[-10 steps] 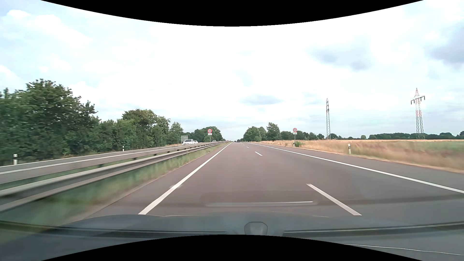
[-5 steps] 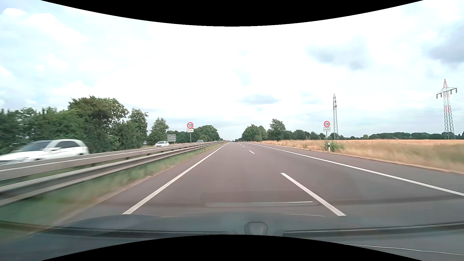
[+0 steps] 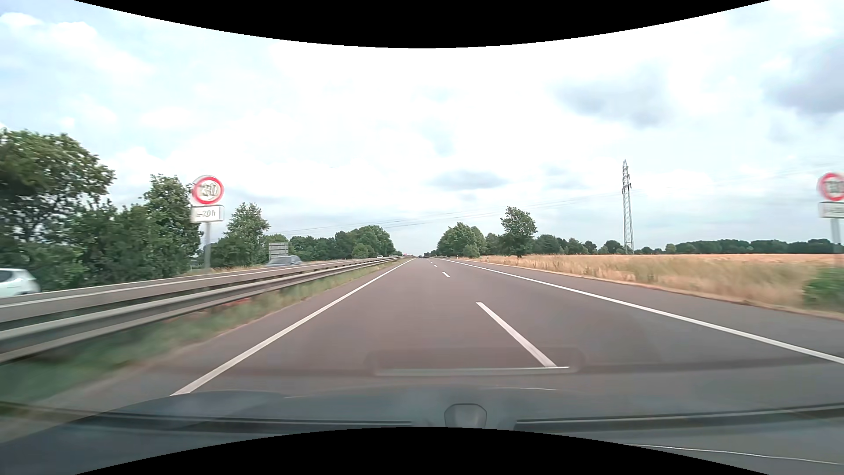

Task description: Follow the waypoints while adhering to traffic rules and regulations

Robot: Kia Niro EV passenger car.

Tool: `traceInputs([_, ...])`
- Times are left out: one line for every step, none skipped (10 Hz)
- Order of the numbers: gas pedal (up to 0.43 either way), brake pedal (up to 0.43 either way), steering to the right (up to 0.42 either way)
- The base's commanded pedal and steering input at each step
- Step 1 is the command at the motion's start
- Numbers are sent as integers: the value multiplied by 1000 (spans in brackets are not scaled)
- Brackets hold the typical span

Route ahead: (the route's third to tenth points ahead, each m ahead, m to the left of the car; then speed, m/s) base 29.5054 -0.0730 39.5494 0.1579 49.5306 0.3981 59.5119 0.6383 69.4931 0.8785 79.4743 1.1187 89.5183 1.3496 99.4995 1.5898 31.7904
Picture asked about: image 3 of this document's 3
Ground group of trees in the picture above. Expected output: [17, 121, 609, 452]
[432, 206, 538, 259]

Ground grey asphalt road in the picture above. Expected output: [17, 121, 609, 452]
[40, 257, 844, 475]

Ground road markings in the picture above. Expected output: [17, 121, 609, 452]
[171, 257, 844, 467]

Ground car's own bonnet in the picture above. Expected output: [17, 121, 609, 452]
[0, 384, 844, 475]

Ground steel lattice pylon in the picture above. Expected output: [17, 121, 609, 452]
[621, 160, 635, 255]

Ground round speed limit sign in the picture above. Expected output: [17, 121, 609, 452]
[190, 175, 226, 270]
[816, 172, 844, 256]

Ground golden grain field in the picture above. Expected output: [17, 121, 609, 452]
[455, 253, 844, 311]

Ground row of trees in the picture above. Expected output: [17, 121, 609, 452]
[0, 128, 397, 291]
[531, 234, 844, 256]

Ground grass median strip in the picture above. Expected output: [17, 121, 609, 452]
[0, 259, 404, 405]

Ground green bush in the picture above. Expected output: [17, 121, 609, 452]
[802, 267, 844, 312]

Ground white car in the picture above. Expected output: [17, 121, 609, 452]
[0, 268, 41, 298]

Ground grey metal guard rail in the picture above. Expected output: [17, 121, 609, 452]
[0, 256, 400, 363]

